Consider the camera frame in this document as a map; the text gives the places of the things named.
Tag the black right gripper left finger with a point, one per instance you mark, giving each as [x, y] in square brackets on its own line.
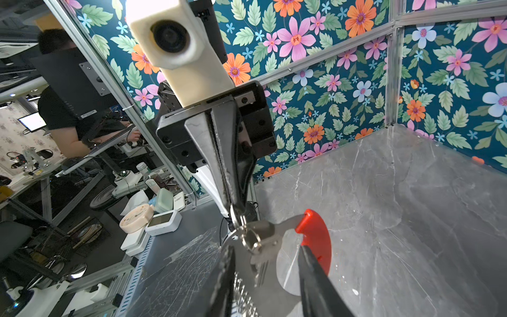
[220, 299]

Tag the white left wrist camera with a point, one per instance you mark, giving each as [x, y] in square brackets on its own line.
[175, 41]

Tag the white digital clock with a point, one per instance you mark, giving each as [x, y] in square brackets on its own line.
[164, 223]

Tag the white perforated cable tray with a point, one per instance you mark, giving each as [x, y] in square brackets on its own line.
[134, 281]

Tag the mint green box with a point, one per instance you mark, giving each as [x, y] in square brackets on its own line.
[164, 201]

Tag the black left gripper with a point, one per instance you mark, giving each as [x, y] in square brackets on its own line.
[227, 133]

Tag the person in black shirt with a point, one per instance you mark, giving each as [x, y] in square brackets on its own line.
[72, 108]

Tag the aluminium frame corner post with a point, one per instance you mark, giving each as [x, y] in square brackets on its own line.
[395, 49]

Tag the beige round alarm clock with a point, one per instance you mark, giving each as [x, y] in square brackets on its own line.
[137, 218]

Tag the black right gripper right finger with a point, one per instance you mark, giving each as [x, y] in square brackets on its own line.
[318, 295]

